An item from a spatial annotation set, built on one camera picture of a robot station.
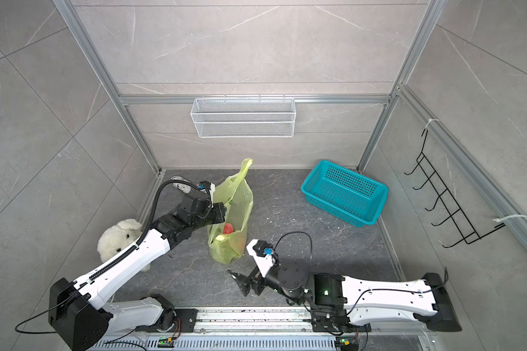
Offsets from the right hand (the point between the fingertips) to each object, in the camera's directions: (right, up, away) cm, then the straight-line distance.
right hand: (243, 260), depth 60 cm
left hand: (-8, +14, +18) cm, 24 cm away
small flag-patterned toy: (-36, +20, +47) cm, 62 cm away
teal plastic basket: (+46, +17, +49) cm, 70 cm away
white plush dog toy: (-44, +3, +12) cm, 46 cm away
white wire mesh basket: (-15, +53, +40) cm, 68 cm away
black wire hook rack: (+64, +8, +1) cm, 64 cm away
